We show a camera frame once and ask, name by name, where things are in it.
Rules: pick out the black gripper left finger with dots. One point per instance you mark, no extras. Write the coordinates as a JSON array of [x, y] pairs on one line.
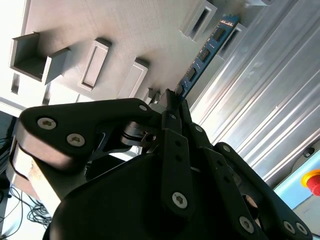
[[75, 117]]

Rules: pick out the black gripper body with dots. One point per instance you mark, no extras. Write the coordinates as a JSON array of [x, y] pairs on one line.
[[112, 200]]

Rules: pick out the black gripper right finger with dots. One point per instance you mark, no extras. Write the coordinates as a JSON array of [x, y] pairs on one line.
[[225, 180]]

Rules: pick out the blue RAM stick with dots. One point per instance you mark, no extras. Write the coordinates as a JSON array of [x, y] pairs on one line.
[[211, 48]]

